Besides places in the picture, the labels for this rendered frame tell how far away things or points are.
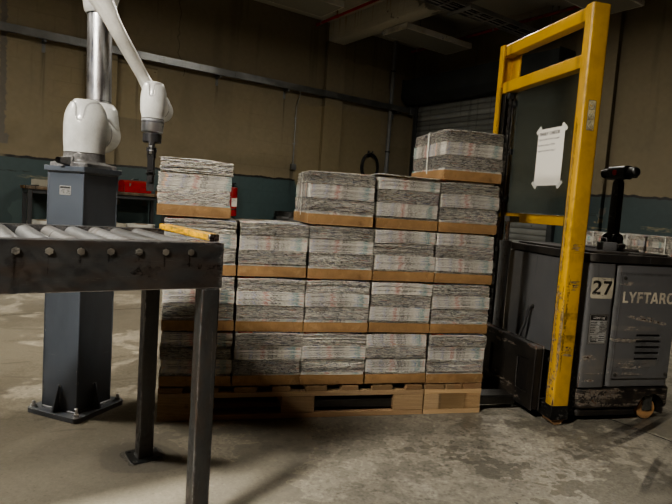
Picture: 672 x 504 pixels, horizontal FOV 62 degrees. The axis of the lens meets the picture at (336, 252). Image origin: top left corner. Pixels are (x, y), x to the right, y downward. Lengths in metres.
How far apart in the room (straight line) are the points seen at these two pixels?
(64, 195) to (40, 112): 6.43
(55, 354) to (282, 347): 0.91
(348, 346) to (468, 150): 1.02
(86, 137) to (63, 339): 0.81
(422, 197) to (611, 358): 1.18
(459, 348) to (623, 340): 0.77
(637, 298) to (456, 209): 0.96
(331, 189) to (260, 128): 7.52
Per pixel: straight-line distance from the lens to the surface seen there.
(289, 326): 2.37
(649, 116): 8.85
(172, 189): 2.28
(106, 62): 2.70
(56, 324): 2.51
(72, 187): 2.40
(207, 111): 9.46
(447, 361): 2.63
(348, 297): 2.39
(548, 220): 2.89
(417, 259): 2.48
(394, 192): 2.43
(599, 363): 2.88
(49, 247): 1.38
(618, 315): 2.89
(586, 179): 2.66
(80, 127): 2.42
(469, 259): 2.59
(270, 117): 9.94
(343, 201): 2.36
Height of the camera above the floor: 0.92
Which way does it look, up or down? 5 degrees down
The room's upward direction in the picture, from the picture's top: 4 degrees clockwise
